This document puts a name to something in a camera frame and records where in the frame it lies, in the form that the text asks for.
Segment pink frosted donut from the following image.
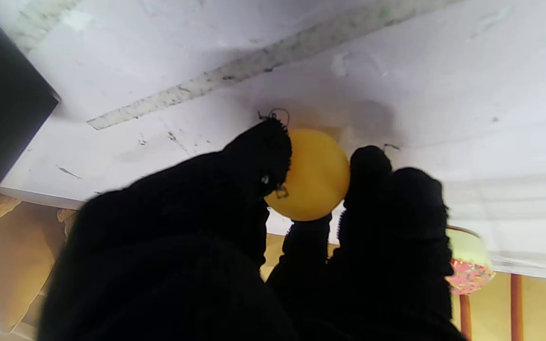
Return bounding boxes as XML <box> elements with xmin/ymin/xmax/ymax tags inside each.
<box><xmin>446</xmin><ymin>226</ymin><xmax>496</xmax><ymax>296</ymax></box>

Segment orange ping pong ball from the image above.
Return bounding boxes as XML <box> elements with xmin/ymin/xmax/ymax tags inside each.
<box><xmin>264</xmin><ymin>129</ymin><xmax>351</xmax><ymax>222</ymax></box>

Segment black box pink inside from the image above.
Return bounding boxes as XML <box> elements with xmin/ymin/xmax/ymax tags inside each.
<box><xmin>0</xmin><ymin>0</ymin><xmax>60</xmax><ymax>223</ymax></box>

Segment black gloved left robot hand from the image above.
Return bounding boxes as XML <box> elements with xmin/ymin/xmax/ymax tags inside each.
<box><xmin>38</xmin><ymin>116</ymin><xmax>468</xmax><ymax>341</ymax></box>

